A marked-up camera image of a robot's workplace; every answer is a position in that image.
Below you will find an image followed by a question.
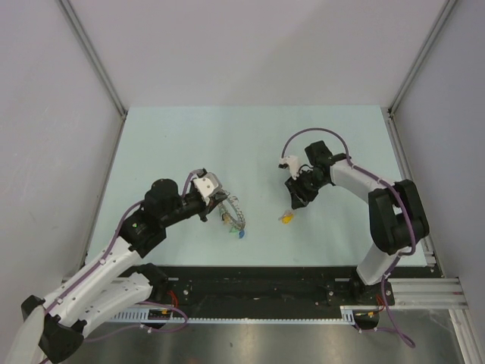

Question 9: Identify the left aluminium frame post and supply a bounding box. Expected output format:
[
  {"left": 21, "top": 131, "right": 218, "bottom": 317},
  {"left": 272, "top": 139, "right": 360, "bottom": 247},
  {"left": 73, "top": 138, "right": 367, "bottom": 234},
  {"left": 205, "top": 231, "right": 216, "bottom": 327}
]
[{"left": 56, "top": 0, "right": 128, "bottom": 117}]

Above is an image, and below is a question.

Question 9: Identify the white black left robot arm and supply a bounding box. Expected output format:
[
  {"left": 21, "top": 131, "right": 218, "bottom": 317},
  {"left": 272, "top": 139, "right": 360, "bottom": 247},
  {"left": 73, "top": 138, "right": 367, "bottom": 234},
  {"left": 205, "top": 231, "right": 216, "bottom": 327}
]
[{"left": 21, "top": 169, "right": 228, "bottom": 363}]

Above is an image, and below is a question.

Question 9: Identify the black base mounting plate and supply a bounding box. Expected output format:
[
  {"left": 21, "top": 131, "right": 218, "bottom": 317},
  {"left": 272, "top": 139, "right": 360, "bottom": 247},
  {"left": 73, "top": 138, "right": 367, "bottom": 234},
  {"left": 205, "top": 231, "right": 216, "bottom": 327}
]
[{"left": 157, "top": 265, "right": 395, "bottom": 306}]

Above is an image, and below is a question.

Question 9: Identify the right aluminium frame post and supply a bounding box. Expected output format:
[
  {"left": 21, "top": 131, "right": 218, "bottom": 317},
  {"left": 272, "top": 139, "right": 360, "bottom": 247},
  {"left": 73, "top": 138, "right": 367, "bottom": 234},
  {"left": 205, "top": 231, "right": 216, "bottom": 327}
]
[{"left": 388, "top": 0, "right": 462, "bottom": 115}]

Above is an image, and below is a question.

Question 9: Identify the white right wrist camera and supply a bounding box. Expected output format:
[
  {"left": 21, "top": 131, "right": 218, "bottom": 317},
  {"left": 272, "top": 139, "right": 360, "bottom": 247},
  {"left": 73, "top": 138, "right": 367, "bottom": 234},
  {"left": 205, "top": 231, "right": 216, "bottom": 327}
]
[{"left": 278, "top": 155, "right": 301, "bottom": 180}]

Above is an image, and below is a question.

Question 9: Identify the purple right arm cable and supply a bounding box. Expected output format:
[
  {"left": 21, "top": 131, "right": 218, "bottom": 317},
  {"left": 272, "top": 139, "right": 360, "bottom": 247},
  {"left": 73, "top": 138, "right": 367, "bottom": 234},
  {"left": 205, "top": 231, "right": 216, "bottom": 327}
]
[{"left": 280, "top": 127, "right": 418, "bottom": 348}]

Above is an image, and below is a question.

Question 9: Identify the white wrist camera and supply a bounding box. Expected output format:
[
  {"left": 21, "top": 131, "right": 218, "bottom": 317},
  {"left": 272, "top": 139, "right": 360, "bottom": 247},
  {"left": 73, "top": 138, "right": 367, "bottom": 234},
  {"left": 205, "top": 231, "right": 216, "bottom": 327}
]
[
  {"left": 278, "top": 155, "right": 301, "bottom": 180},
  {"left": 192, "top": 169, "right": 223, "bottom": 206}
]

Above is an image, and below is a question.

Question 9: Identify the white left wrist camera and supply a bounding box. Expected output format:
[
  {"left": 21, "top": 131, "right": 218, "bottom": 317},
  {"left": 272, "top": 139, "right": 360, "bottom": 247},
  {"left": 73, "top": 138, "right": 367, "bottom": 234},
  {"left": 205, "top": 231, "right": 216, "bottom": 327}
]
[{"left": 192, "top": 169, "right": 223, "bottom": 206}]

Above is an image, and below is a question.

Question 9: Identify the metal band with key rings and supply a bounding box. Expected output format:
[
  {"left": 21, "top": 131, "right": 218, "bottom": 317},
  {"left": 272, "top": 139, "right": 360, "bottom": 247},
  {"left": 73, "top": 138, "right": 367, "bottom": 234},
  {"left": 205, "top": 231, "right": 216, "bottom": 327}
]
[{"left": 217, "top": 194, "right": 246, "bottom": 233}]

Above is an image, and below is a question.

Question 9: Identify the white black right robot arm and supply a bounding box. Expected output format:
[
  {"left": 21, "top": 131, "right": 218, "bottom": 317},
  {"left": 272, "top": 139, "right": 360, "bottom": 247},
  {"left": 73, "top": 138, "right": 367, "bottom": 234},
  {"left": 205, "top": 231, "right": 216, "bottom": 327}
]
[{"left": 278, "top": 141, "right": 430, "bottom": 304}]

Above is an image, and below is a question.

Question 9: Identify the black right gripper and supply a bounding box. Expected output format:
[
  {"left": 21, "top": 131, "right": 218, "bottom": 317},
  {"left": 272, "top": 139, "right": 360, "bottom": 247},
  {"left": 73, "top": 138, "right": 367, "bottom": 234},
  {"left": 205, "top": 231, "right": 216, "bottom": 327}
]
[{"left": 285, "top": 169, "right": 328, "bottom": 210}]

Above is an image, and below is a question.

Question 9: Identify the silver key with yellow tag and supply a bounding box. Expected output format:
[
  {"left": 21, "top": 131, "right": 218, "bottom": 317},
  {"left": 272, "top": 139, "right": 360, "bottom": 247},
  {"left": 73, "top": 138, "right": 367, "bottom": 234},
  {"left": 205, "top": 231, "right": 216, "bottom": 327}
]
[{"left": 279, "top": 211, "right": 294, "bottom": 224}]

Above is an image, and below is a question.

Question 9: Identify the white slotted cable duct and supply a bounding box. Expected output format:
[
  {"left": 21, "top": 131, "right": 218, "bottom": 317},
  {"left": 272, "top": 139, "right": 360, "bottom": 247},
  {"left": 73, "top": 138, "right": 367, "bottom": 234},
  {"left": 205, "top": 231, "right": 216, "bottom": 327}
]
[{"left": 108, "top": 306, "right": 380, "bottom": 325}]

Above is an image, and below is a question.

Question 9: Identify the aluminium frame post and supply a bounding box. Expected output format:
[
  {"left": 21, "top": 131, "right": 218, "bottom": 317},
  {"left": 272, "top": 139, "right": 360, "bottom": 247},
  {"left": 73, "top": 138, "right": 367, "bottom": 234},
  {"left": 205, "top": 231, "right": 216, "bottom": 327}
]
[
  {"left": 56, "top": 0, "right": 128, "bottom": 117},
  {"left": 388, "top": 0, "right": 462, "bottom": 115}
]

